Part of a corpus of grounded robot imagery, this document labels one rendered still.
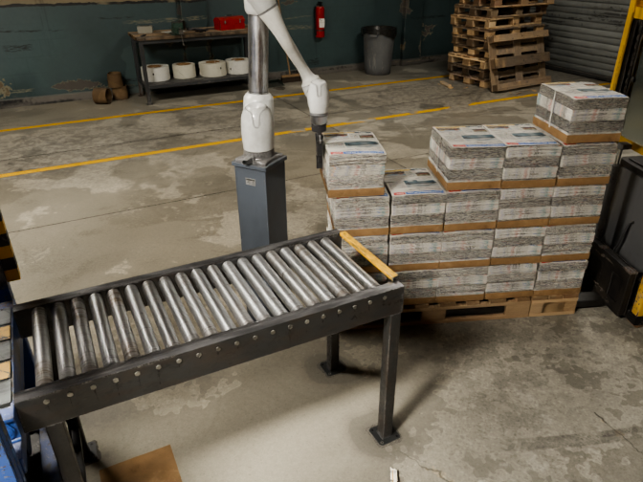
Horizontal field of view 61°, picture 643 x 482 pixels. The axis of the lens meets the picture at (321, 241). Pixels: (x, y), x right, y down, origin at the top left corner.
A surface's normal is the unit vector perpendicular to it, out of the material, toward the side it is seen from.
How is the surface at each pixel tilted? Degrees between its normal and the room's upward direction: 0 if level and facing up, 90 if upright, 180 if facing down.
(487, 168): 90
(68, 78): 90
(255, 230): 90
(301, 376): 0
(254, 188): 90
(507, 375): 0
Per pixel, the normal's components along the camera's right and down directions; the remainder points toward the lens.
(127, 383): 0.45, 0.42
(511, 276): 0.10, 0.47
